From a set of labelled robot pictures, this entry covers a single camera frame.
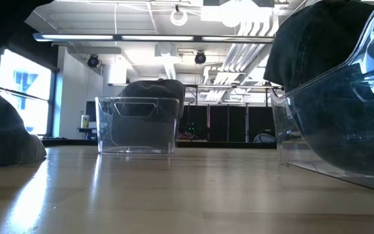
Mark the silver ceiling duct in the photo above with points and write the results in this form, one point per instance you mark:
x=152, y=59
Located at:
x=239, y=55

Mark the black round ceiling speaker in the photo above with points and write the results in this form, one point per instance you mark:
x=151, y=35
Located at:
x=93, y=60
x=200, y=58

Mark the white canister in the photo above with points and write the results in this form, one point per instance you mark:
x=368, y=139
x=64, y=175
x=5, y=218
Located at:
x=84, y=121

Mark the dark charcoal baseball cap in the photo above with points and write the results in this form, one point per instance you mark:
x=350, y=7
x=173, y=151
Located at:
x=317, y=42

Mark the clear plastic storage bin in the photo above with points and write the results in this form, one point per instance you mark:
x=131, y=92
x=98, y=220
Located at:
x=104, y=130
x=320, y=169

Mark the faded grey baseball cap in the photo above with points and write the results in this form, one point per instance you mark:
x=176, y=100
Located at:
x=5, y=136

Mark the device with green lights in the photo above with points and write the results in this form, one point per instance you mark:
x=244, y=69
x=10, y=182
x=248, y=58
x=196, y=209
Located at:
x=191, y=129

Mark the small background desk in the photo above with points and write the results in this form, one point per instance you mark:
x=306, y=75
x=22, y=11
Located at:
x=86, y=130

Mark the light blue-grey baseball cap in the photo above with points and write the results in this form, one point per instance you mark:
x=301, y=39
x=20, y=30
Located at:
x=154, y=91

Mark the white background chair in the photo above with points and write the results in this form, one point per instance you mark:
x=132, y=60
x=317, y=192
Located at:
x=265, y=138

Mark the dark background monitor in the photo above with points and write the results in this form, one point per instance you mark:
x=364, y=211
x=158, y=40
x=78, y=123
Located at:
x=91, y=112

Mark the large bright window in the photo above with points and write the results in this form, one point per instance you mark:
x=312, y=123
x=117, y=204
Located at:
x=24, y=74

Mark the overhead light bar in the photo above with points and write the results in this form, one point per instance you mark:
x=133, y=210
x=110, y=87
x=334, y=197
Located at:
x=76, y=37

